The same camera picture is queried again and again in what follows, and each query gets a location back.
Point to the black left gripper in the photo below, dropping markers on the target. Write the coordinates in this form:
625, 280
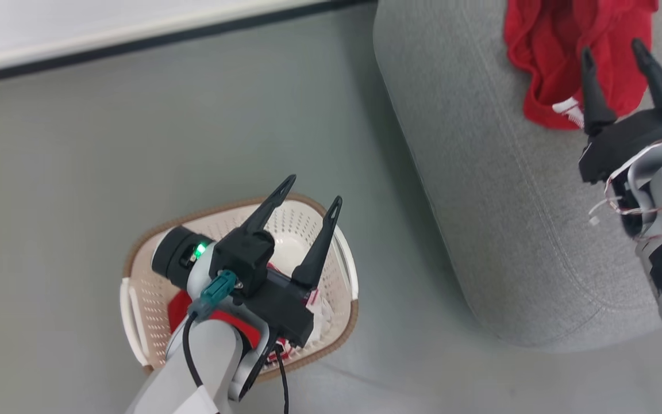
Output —
273, 299

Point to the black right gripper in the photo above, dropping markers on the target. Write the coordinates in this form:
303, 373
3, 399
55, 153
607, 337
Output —
630, 144

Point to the red garment white ribbed trim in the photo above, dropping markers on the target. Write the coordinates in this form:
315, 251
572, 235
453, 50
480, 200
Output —
555, 57

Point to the red jersey navy number print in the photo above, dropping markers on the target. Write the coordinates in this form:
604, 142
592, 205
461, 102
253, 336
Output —
179, 310

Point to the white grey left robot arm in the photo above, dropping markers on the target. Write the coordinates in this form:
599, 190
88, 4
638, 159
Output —
216, 356

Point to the grey fabric sofa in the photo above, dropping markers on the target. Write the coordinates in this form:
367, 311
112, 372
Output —
509, 218

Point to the white perforated laundry basket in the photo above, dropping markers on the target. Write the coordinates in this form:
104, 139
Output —
302, 230

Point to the white and black baseboard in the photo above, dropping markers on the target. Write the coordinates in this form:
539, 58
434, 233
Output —
107, 40

